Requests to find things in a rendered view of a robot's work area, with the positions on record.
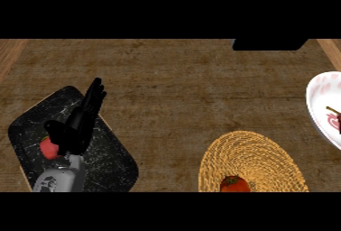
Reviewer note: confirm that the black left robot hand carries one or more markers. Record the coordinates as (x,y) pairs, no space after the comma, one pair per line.
(82,120)

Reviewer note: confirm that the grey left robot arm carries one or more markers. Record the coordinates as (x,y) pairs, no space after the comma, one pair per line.
(60,178)

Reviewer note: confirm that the woven wicker placemat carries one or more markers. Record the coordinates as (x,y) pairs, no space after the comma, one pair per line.
(253,156)

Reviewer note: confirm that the white patterned bowl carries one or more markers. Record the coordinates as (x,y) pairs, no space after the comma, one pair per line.
(321,105)

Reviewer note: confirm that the red fruit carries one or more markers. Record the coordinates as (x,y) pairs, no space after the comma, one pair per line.
(48,149)

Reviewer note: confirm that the black marble cutting board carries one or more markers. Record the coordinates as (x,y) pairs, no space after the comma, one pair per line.
(107,162)

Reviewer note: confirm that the red tomato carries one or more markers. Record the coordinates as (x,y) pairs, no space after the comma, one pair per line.
(235,184)

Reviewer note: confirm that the black appliance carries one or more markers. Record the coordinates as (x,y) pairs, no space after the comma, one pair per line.
(269,44)

